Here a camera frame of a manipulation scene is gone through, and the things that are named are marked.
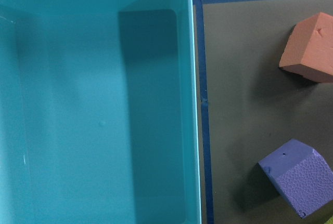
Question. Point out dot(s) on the teal plastic bin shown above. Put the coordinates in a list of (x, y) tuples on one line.
[(98, 112)]

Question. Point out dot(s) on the orange foam block left side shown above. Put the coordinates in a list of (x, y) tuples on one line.
[(308, 51)]

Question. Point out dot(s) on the purple foam block left side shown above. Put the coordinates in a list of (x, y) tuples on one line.
[(300, 175)]

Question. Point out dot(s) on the yellow foam block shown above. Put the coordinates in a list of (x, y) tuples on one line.
[(329, 221)]

